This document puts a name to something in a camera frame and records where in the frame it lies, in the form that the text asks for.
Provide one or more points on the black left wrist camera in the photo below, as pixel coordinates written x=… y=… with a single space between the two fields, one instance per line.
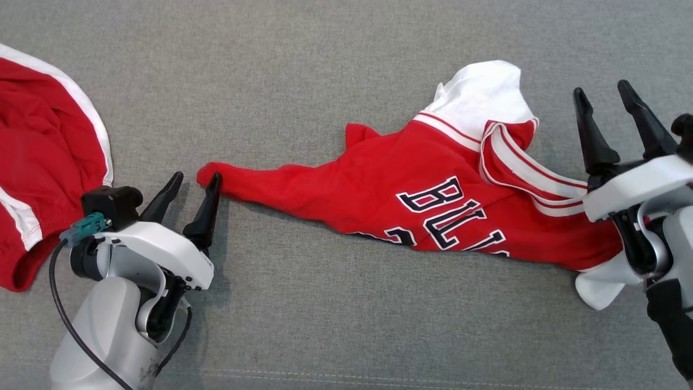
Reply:
x=111 y=203

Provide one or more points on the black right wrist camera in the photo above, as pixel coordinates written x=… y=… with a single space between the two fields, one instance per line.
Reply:
x=685 y=130

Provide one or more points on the red shorts with white stripes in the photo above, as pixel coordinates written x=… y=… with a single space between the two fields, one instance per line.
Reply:
x=43 y=146

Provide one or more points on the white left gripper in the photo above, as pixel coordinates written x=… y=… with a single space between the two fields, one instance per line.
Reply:
x=162 y=249

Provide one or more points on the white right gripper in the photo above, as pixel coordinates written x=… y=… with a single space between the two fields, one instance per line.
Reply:
x=633 y=187

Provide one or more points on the red Bulls basketball jersey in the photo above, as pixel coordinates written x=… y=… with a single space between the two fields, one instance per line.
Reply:
x=379 y=184

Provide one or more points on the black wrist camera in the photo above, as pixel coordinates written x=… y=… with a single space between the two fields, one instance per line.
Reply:
x=111 y=203
x=685 y=130

